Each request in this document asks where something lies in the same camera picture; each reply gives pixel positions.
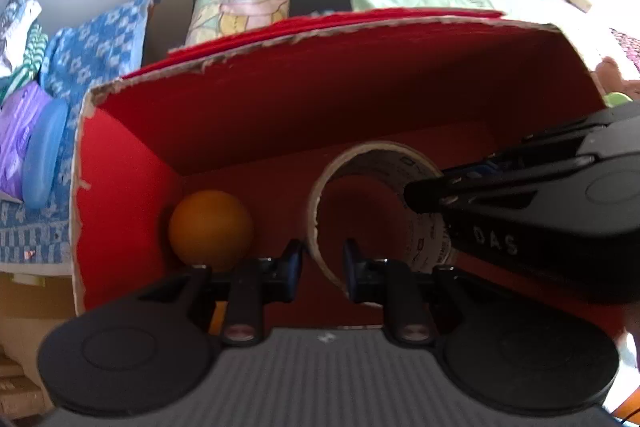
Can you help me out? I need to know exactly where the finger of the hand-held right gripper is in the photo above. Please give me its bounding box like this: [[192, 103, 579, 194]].
[[403, 141, 597, 215], [481, 101, 640, 164]]

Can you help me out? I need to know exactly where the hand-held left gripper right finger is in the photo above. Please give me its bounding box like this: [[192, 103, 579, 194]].
[[342, 238, 502, 348]]

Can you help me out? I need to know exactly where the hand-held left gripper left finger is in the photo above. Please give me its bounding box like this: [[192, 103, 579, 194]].
[[129, 239, 304, 348]]

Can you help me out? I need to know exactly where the beige tape roll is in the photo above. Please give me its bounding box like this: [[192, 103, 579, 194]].
[[306, 141, 457, 309]]

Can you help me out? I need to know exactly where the red cardboard box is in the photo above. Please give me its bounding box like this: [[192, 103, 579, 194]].
[[70, 8, 632, 344]]

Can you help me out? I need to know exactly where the orange ball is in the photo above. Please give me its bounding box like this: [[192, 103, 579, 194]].
[[168, 190, 254, 272]]

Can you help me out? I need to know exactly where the pink knitted cloth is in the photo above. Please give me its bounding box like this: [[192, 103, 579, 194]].
[[609, 27, 640, 74]]

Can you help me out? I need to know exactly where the brown cardboard box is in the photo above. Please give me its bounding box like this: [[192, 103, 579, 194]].
[[0, 271, 77, 419]]

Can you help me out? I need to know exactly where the blue patterned towel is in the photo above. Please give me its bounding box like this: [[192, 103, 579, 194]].
[[0, 0, 160, 265]]

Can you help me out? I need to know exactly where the purple packet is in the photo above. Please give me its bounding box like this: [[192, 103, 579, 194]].
[[0, 81, 53, 200]]

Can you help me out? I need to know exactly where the green striped cloth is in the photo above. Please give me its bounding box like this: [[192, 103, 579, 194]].
[[0, 23, 49, 102]]

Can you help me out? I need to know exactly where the white printed cloth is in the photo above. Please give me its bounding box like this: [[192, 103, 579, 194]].
[[0, 0, 42, 78]]

